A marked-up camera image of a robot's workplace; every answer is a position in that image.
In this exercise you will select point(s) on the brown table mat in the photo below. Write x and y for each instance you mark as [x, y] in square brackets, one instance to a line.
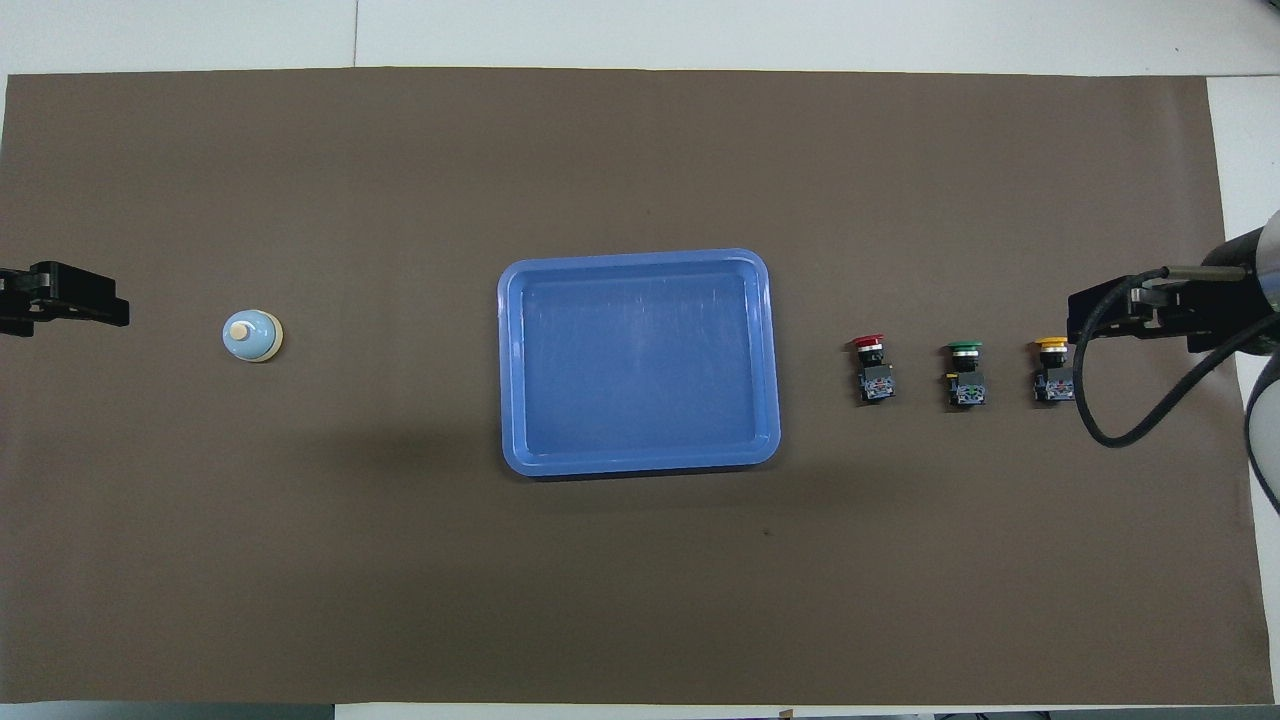
[640, 150]

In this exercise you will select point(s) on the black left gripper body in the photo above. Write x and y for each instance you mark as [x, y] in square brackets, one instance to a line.
[14, 300]

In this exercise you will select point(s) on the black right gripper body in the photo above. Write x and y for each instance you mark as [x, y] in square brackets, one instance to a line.
[1215, 315]

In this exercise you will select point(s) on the blue plastic tray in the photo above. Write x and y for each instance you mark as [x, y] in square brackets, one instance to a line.
[640, 370]

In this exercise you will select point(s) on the light blue service bell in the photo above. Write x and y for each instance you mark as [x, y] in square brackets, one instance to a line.
[255, 340]

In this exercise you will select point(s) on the red push button switch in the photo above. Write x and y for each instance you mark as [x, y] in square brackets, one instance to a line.
[873, 378]

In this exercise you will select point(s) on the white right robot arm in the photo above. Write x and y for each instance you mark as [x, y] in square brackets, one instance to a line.
[1265, 420]

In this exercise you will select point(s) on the green push button switch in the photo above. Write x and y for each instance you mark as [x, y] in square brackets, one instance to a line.
[966, 385]

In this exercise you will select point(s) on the yellow push button switch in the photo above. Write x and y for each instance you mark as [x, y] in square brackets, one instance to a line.
[1054, 380]

